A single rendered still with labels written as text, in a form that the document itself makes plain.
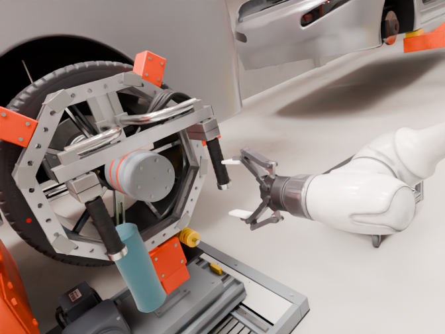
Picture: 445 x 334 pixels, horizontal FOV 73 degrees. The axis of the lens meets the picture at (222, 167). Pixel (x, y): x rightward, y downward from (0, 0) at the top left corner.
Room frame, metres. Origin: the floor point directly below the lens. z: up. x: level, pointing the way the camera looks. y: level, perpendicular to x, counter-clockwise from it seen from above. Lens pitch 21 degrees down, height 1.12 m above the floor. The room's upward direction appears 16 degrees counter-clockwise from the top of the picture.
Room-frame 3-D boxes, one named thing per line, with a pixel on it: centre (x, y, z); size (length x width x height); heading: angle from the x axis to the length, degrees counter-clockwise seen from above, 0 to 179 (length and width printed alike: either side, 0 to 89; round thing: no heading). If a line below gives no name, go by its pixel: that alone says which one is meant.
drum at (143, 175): (0.83, 0.24, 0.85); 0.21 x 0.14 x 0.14; 36
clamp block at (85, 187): (0.62, 0.30, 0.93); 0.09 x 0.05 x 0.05; 36
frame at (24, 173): (0.89, 0.28, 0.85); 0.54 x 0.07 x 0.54; 126
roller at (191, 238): (1.04, 0.24, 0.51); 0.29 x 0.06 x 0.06; 36
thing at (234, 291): (1.04, 0.36, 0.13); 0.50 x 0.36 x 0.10; 126
